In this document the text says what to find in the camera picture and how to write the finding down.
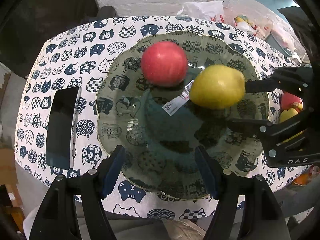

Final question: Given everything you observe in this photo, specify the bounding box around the red apple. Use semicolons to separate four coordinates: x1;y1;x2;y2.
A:
140;41;188;87
280;92;303;110

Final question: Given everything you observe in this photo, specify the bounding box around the yellow green pear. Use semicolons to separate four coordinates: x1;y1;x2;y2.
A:
189;64;246;110

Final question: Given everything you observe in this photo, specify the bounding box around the black smartphone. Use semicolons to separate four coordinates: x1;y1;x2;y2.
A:
46;86;79;170

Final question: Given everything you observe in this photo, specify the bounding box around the green glass plate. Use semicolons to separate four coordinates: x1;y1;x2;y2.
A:
96;31;269;200

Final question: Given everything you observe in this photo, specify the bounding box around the white plastic shopping bag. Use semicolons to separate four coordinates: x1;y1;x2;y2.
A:
177;1;225;23

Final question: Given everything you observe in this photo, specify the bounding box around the cat pattern tablecloth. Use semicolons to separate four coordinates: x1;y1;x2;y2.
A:
15;16;308;219

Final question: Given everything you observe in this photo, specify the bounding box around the black speaker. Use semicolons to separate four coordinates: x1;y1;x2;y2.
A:
97;5;118;19

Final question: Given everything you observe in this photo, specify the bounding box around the black hanging cloth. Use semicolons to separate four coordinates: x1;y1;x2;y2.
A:
1;0;98;77

